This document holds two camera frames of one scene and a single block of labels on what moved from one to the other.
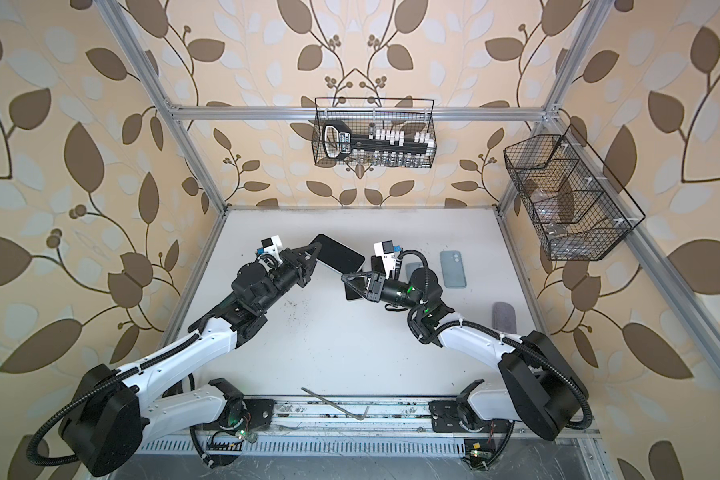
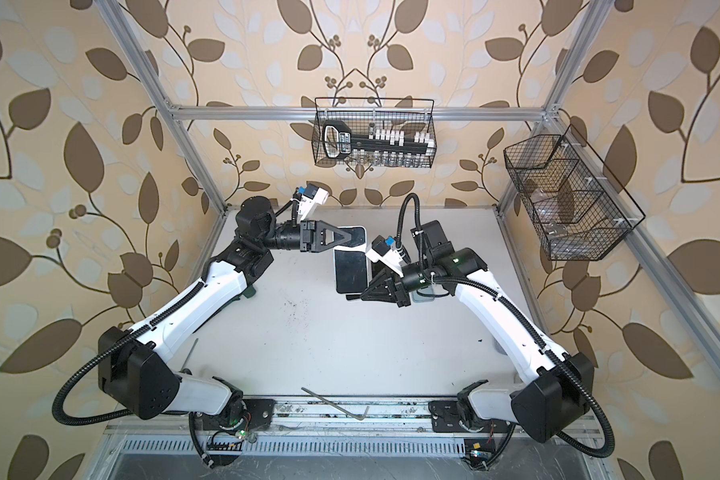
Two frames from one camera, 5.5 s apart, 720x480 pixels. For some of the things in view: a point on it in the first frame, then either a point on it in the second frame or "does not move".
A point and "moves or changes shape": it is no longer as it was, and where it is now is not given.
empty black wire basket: (580, 211) does not move
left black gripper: (301, 269) → (304, 233)
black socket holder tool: (338, 141) does not move
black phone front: (337, 256) moves or changes shape
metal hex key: (338, 408) does not move
